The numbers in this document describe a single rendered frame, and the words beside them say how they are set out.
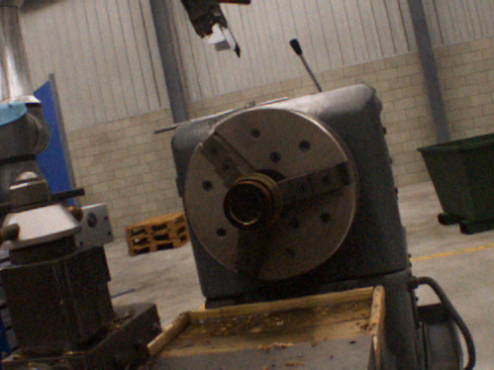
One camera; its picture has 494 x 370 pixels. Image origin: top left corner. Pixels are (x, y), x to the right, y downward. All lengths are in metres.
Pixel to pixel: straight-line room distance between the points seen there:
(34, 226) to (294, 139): 0.60
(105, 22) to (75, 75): 1.30
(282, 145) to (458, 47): 10.20
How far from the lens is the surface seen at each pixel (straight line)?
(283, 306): 0.98
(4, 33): 1.54
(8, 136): 1.34
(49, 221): 0.52
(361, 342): 0.54
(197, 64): 11.56
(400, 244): 1.19
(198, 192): 1.06
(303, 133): 1.01
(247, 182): 0.89
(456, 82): 11.08
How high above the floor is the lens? 1.16
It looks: 3 degrees down
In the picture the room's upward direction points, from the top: 12 degrees counter-clockwise
